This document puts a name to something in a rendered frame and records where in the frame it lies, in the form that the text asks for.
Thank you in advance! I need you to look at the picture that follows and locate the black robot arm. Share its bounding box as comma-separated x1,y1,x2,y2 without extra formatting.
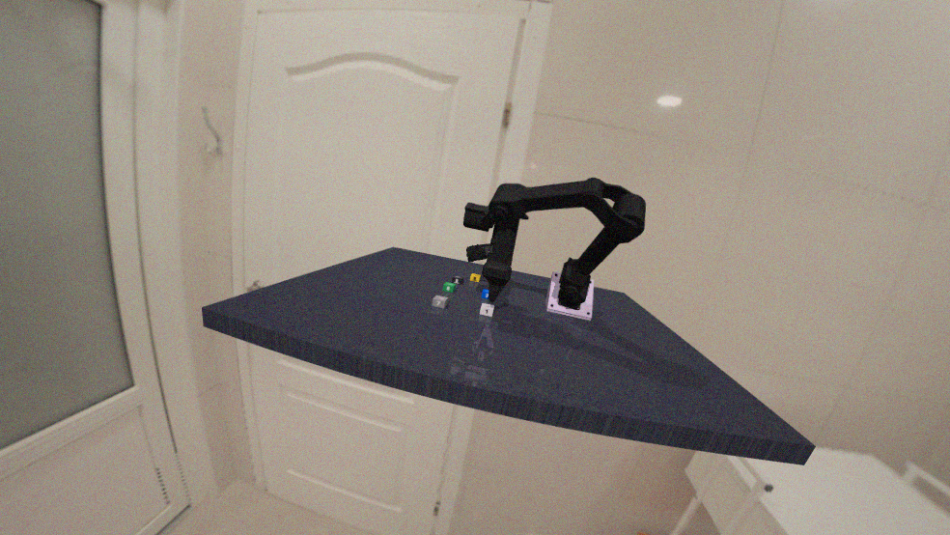
463,178,646,310

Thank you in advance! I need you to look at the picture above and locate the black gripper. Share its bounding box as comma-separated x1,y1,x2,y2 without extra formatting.
482,233,517,302

